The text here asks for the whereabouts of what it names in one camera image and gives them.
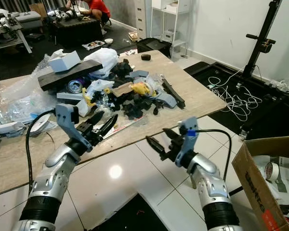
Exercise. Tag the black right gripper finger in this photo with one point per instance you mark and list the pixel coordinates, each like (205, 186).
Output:
(171, 135)
(156, 145)

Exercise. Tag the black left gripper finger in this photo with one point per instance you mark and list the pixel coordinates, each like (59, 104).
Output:
(95, 118)
(109, 124)

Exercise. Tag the black foam scrap pile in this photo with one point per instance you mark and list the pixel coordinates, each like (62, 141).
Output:
(137, 107)

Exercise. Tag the metal table leg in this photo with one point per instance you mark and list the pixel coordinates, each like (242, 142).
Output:
(193, 181)

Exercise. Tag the grey plastic part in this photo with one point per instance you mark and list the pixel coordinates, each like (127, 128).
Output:
(166, 99)

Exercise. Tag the silver drink can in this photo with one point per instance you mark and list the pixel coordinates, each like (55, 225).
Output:
(76, 86)

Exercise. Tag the brown cardboard scrap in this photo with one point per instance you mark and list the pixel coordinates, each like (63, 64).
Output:
(122, 89)

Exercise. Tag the long black bar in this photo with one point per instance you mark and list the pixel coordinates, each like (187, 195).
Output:
(173, 94)

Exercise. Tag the yellow crumpled wrapper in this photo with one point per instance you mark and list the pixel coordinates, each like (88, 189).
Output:
(139, 88)

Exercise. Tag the dark flat board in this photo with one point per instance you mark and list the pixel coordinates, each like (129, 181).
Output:
(70, 75)

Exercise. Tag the white plastic bag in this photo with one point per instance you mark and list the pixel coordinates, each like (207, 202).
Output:
(106, 59)

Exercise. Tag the small white carton box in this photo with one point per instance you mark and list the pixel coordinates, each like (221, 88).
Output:
(65, 61)

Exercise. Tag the black floor mat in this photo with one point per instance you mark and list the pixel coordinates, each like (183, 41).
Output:
(207, 72)

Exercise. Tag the small black tape roll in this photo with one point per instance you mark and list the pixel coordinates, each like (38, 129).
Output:
(146, 57)

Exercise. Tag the clear plastic bag heap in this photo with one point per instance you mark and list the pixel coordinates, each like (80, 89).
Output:
(17, 94)

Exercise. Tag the white flat packet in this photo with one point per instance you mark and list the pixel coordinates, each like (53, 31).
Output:
(5, 129)

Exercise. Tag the brown cardboard box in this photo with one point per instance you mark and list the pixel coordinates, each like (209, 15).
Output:
(253, 185)

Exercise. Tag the black floor case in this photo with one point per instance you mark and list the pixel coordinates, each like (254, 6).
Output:
(153, 45)

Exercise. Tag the black low table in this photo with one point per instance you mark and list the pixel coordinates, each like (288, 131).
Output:
(74, 30)

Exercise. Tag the white tape roll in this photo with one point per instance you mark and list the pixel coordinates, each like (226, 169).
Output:
(270, 170)

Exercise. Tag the white drawer cabinet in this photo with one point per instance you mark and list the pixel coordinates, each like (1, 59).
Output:
(139, 17)

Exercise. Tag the person in red shirt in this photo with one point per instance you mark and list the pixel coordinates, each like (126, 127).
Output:
(97, 7)

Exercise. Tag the white shelf rack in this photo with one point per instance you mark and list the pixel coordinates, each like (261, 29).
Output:
(171, 21)

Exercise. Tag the grey work table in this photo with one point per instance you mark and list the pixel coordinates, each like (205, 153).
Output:
(14, 32)

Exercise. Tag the black tall stand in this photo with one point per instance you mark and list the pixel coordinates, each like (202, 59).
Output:
(262, 38)

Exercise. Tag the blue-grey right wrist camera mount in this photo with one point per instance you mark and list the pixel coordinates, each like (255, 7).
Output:
(188, 137)

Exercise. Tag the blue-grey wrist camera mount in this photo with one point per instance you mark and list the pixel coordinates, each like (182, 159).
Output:
(67, 119)
(188, 137)

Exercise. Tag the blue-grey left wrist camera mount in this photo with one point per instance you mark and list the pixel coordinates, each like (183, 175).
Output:
(67, 119)

